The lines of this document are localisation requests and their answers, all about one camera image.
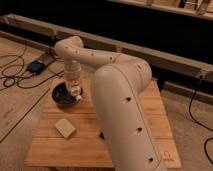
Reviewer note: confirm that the blue power adapter box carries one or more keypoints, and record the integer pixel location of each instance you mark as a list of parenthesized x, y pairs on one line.
[(35, 67)]

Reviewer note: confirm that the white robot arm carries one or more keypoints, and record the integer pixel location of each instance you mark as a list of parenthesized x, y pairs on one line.
[(117, 82)]

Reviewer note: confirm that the beige rectangular sponge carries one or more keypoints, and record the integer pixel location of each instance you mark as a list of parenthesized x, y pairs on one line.
[(64, 127)]

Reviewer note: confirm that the dark ceramic bowl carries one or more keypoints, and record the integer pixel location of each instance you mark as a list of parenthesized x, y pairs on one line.
[(61, 96)]

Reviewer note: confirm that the black smartphone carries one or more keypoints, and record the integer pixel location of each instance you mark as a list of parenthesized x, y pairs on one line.
[(102, 135)]

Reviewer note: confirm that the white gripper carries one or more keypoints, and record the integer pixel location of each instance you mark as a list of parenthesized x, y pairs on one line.
[(72, 74)]

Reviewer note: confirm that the wooden table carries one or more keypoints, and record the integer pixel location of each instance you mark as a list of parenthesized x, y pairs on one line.
[(84, 149)]

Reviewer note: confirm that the white plastic bottle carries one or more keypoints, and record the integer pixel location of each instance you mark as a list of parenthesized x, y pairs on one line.
[(78, 96)]

